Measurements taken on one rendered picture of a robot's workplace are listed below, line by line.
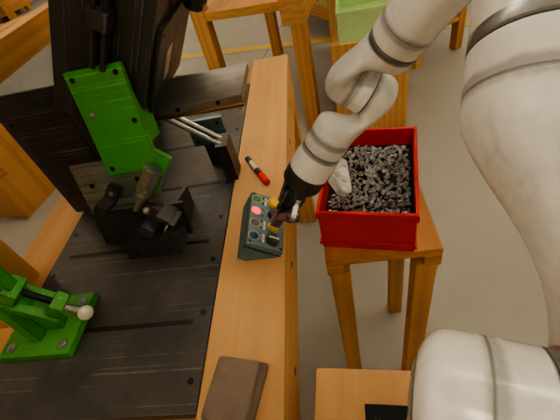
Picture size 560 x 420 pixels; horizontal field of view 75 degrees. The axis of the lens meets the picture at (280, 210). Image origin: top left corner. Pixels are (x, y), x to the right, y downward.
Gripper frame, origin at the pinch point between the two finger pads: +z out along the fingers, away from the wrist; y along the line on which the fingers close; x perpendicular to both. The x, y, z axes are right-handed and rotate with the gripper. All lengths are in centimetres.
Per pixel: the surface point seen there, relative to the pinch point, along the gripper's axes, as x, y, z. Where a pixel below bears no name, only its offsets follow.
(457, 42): 157, -262, 0
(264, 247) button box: -1.4, 5.7, 3.2
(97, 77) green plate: -39.8, -11.9, -9.1
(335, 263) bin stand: 17.8, 0.6, 7.7
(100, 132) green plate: -37.8, -9.4, 0.9
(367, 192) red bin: 19.9, -11.6, -5.5
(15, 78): -61, -25, 7
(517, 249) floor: 128, -54, 26
